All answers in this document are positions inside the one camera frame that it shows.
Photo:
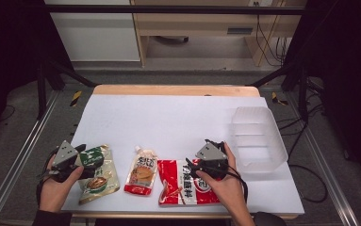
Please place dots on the white sheet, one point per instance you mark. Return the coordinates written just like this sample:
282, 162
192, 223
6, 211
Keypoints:
162, 122

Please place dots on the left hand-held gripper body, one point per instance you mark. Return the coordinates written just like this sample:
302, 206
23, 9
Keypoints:
64, 153

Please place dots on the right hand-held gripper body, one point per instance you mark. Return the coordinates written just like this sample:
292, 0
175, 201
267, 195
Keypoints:
211, 153

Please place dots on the wooden table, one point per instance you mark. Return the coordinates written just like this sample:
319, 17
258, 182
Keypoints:
175, 90

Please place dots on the translucent plastic bin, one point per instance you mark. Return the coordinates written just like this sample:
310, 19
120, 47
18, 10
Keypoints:
258, 141

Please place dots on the light wooden desk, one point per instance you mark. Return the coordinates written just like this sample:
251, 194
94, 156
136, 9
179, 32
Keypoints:
200, 22

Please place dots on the green and beige food packet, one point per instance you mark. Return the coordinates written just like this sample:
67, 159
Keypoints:
104, 182

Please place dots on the yellow and black floor tape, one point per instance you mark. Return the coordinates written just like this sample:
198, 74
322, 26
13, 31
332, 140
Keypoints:
76, 98
277, 100

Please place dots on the red and white seasoning packet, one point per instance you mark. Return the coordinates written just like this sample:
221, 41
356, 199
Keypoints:
176, 185

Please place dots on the black horizontal frame bar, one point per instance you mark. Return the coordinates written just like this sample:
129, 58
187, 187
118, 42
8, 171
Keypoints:
168, 9

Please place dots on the black metal stand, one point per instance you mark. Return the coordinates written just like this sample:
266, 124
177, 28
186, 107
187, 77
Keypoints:
41, 91
302, 94

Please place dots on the dark curtain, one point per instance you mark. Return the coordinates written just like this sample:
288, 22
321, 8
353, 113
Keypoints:
8, 56
347, 78

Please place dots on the white cabinet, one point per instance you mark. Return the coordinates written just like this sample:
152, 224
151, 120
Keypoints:
96, 34

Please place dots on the aluminium floor rail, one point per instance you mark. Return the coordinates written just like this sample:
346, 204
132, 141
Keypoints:
21, 157
325, 163

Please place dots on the person's right hand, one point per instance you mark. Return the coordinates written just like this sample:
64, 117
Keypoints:
230, 191

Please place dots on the person's left hand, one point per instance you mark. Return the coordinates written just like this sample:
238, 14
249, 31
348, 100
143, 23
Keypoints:
54, 194

